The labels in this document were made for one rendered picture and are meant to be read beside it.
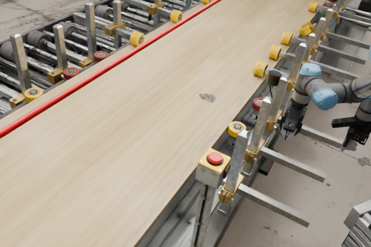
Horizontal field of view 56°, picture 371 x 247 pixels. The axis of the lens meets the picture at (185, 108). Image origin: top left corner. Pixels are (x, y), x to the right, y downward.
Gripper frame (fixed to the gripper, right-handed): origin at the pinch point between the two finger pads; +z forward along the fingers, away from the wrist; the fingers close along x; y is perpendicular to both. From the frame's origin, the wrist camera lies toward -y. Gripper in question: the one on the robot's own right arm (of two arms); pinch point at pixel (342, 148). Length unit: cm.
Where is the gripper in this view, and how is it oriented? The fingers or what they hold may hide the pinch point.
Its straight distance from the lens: 181.2
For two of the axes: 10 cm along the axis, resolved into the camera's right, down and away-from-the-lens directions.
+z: -1.0, 7.9, 6.0
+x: 5.0, -4.9, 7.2
